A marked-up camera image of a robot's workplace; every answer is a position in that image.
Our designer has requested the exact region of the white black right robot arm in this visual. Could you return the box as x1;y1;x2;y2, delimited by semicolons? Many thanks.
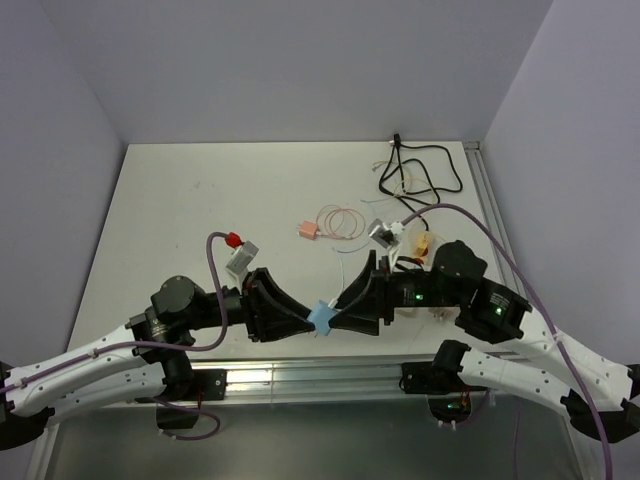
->
328;241;639;443

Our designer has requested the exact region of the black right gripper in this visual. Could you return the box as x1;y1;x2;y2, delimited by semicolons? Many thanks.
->
327;247;461;333

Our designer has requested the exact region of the aluminium rail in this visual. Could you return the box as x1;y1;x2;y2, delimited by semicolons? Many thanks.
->
192;354;433;406
462;141;606;479

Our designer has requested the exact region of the aluminium right side rail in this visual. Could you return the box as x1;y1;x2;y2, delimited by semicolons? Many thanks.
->
462;141;606;479

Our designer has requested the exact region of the pink charging cable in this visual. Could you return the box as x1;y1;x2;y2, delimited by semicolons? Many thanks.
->
313;203;367;241

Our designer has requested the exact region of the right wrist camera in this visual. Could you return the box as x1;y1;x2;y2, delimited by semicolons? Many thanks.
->
368;219;405;270

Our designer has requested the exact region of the blue charger plug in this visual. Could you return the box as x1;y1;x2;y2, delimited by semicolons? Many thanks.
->
306;299;338;336

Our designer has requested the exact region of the yellow charger plug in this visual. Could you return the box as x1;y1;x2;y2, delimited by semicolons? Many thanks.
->
413;232;433;258

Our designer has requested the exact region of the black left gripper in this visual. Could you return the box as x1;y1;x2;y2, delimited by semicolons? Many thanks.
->
185;267;315;341

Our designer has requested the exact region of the black power strip cord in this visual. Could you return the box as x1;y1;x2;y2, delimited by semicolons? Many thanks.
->
377;132;464;211

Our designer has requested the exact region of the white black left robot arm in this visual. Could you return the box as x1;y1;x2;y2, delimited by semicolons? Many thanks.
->
1;269;316;450

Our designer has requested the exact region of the pink cube socket adapter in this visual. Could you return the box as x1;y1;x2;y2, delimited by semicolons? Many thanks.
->
429;307;459;322

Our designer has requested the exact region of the aluminium front rail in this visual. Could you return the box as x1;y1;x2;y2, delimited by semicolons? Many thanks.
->
192;354;433;406

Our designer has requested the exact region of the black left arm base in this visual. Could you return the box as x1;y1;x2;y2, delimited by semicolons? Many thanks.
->
133;369;227;441

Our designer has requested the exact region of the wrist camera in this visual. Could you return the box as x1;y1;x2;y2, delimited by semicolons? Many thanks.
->
368;219;405;270
225;232;259;288

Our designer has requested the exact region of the beige red power strip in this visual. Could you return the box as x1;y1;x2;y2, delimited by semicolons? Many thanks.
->
396;230;435;318

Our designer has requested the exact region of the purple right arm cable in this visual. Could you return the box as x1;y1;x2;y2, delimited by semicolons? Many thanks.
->
399;202;619;480

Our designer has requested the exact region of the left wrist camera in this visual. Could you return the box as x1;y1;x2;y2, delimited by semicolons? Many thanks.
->
225;232;259;288

